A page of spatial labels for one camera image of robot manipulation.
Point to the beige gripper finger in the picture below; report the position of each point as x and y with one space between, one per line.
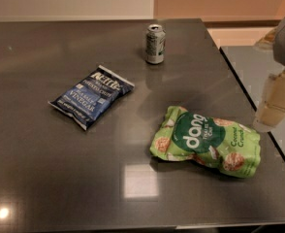
271 110

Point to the green rice chip bag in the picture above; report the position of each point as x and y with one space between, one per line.
230 147

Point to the blue kettle chip bag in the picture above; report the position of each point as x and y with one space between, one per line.
87 100

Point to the grey side table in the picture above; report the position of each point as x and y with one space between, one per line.
252 68

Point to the silver soda can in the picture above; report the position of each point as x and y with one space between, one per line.
155 44

